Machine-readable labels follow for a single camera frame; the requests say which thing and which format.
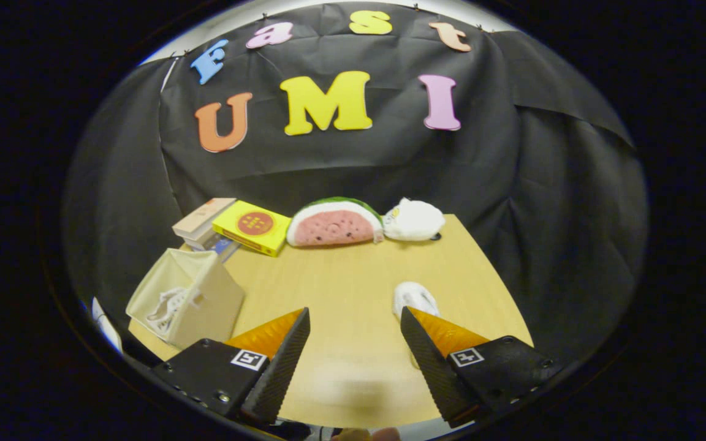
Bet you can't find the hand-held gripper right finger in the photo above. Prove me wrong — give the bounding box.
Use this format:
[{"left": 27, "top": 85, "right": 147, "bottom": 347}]
[{"left": 400, "top": 306, "right": 563, "bottom": 429}]

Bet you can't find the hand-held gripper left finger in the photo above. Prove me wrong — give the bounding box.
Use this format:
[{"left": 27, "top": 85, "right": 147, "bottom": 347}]
[{"left": 152, "top": 307, "right": 311, "bottom": 425}]

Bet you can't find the white shoe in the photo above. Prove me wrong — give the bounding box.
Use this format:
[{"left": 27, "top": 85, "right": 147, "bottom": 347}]
[
  {"left": 145, "top": 287, "right": 194, "bottom": 336},
  {"left": 392, "top": 282, "right": 441, "bottom": 322}
]

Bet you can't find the beige fabric storage box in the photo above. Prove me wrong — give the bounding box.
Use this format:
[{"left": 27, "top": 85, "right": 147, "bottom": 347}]
[{"left": 126, "top": 248, "right": 245, "bottom": 350}]

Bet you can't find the blue book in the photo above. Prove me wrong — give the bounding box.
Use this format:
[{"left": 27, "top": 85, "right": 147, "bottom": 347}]
[{"left": 197, "top": 238, "right": 240, "bottom": 263}]

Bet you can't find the yellow book with red circle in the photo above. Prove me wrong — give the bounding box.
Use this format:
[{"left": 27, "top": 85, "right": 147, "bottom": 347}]
[{"left": 212, "top": 200, "right": 292, "bottom": 257}]

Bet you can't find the white plush toy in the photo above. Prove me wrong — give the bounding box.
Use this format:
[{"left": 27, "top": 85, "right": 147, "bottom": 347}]
[{"left": 382, "top": 197, "right": 446, "bottom": 241}]

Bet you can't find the grey book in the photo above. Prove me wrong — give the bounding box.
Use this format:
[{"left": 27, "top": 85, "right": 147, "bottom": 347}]
[{"left": 184, "top": 230, "right": 219, "bottom": 249}]

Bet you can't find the watermelon slice plush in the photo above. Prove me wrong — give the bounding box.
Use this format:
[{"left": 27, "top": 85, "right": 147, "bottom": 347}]
[{"left": 286, "top": 197, "right": 384, "bottom": 247}]

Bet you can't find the black backdrop cloth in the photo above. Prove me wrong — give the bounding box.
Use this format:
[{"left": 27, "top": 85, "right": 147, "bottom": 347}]
[{"left": 62, "top": 3, "right": 649, "bottom": 368}]

